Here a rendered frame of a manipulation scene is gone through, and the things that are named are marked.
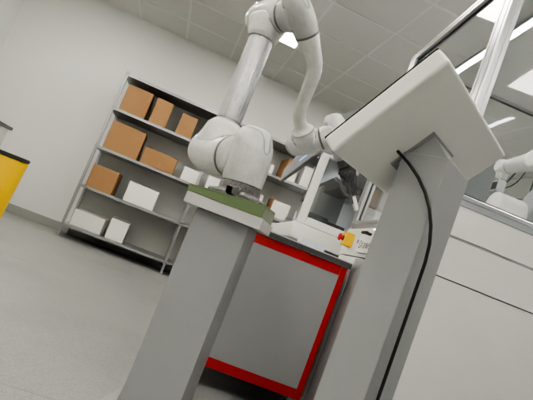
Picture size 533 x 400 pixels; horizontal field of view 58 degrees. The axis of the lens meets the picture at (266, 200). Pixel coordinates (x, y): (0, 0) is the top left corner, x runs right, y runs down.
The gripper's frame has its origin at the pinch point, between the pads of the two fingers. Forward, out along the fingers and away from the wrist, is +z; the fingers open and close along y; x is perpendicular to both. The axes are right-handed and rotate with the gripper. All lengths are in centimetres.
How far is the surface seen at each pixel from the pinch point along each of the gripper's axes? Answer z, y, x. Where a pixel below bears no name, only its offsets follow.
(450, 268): 28, 10, -55
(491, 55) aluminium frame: -40, 45, -54
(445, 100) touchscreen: -20, -7, -109
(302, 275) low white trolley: 27.0, -29.1, 10.8
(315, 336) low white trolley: 55, -30, 11
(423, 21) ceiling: -125, 134, 146
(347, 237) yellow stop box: 16.4, 0.6, 29.1
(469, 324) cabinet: 48, 12, -55
